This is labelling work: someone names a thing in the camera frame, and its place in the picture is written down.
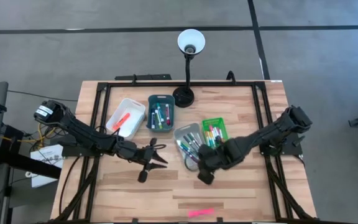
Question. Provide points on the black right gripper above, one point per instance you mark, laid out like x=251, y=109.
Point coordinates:
x=221, y=155

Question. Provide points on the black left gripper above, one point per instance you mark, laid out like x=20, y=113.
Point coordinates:
x=135, y=154

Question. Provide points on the magenta thin Expo marker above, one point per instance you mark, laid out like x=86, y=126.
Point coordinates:
x=193, y=158

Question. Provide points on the yellow-capped chunky white marker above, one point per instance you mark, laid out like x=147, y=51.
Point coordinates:
x=208, y=138

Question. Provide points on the dark green thin Expo marker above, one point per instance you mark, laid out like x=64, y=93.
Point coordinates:
x=194, y=140

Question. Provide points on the navy thin Expo marker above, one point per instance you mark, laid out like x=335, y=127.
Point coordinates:
x=188, y=141

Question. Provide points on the light blue thin Expo marker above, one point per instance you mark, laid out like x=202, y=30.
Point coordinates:
x=183, y=147

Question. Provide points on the pink-capped chunky white marker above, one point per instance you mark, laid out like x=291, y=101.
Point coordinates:
x=212, y=130

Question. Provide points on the green thick Expo marker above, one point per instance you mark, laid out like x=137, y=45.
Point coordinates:
x=158, y=124

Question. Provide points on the navy-label thick Expo marker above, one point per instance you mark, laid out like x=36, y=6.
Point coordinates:
x=153, y=119

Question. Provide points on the magenta thick Expo marker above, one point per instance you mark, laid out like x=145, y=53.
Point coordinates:
x=167, y=115

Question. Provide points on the pink highlighter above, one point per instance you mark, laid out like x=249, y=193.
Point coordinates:
x=200, y=212

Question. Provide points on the teal Sharpie marker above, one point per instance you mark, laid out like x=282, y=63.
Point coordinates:
x=159, y=107

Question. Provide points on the orange highlighter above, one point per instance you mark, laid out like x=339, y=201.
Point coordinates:
x=121, y=121

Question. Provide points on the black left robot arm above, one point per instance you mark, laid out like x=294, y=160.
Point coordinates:
x=82, y=133

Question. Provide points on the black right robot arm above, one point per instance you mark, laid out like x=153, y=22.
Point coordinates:
x=275, y=130

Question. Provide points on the dark teal plastic bin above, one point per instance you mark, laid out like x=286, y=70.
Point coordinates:
x=161, y=129

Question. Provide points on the grey plastic bin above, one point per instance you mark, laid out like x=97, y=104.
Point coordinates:
x=180, y=132

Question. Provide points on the green mesh plastic basket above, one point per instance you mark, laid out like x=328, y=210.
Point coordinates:
x=213, y=120

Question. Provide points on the white plastic bin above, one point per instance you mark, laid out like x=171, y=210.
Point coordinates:
x=132, y=124

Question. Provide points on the black desk lamp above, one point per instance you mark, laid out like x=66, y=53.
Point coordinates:
x=183, y=97

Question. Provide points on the black table clamp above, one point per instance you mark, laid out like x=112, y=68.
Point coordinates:
x=219, y=221

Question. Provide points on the black power strip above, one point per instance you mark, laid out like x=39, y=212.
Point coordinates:
x=141, y=77

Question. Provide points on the black stand beam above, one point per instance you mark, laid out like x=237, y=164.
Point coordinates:
x=26, y=161

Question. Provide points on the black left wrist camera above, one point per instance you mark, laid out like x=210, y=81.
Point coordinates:
x=143, y=175

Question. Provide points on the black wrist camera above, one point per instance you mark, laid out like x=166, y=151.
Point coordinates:
x=205, y=178
x=143, y=175

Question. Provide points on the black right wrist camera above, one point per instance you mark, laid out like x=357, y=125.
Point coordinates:
x=205, y=178

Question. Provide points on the black table frame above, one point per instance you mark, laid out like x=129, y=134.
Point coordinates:
x=213, y=83

